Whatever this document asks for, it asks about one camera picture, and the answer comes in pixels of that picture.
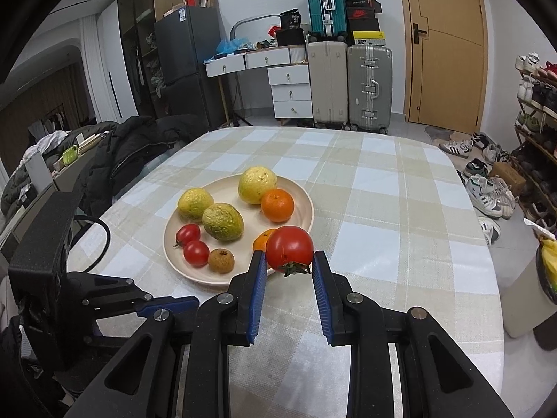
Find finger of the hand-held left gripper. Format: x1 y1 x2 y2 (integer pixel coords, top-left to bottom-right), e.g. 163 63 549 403
67 272 201 319

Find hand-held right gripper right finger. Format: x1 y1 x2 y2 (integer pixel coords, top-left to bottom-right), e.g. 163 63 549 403
311 250 516 418

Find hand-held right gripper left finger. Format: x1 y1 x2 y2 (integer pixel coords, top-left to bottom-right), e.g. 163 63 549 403
65 250 268 418

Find brown longan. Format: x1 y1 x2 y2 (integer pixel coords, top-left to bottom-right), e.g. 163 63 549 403
207 248 236 274

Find orange tangerine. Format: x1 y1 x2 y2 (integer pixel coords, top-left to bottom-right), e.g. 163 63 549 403
252 228 279 253
260 188 295 223

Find red tomato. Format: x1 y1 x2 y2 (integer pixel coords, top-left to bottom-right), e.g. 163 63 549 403
183 240 210 268
265 225 315 277
175 224 202 248

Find greenish yellow passion fruit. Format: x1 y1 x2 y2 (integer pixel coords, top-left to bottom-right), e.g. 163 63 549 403
202 203 245 243

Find beige round plate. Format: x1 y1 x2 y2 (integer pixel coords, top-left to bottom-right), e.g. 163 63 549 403
163 174 315 287

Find yellow lemon on plate front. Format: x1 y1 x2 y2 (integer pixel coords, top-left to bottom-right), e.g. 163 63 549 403
177 188 215 222

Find yellow lemon on plate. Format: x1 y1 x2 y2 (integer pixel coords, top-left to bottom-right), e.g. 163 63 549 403
177 188 215 222
238 166 278 205

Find yellow lemon on plate back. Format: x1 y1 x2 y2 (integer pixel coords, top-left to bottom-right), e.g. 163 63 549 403
238 166 278 205

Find black jacket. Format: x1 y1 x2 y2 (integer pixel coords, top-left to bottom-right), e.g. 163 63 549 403
80 114 210 216

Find scattered white sneakers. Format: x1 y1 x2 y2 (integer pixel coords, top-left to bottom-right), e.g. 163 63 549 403
439 133 519 245

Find white drawer cabinet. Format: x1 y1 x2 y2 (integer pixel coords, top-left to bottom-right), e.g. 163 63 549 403
267 65 313 119

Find beige suitcase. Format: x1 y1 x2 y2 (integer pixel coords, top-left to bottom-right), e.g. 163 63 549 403
307 41 350 129

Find silver suitcase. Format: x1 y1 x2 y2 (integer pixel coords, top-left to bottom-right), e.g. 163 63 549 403
347 44 393 135

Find cardboard box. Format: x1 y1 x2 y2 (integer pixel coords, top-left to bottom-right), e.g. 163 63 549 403
489 162 527 196

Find bunch of bananas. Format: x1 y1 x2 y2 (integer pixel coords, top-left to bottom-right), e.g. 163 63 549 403
539 239 557 303

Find white desk with drawers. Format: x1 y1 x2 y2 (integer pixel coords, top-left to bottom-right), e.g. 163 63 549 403
205 46 307 78

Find dark grey refrigerator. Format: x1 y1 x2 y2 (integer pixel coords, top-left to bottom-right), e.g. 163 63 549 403
153 6 227 129

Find glass door cabinet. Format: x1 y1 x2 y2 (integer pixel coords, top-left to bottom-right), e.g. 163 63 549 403
117 0 183 118

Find blue plastic bag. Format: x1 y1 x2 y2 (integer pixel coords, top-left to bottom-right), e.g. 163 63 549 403
216 37 251 55

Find yellow black shoe box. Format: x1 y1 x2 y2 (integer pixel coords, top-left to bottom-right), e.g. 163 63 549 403
352 30 387 46

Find wooden door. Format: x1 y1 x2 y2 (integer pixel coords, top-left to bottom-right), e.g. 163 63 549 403
397 0 487 129

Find black pouch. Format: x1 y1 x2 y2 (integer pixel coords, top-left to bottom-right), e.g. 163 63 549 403
278 9 305 31

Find black red shoe box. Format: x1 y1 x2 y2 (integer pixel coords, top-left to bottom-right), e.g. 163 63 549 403
347 9 381 32

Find teal suitcase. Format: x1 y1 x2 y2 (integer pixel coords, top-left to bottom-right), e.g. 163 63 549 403
305 0 348 38

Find wooden shoe rack with shoes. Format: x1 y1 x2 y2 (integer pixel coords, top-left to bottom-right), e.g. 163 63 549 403
515 52 557 223

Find black cable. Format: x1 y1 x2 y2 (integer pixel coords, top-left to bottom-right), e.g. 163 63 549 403
74 215 111 273

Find grey arched frame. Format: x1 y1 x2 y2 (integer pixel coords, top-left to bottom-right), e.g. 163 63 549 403
230 14 279 42

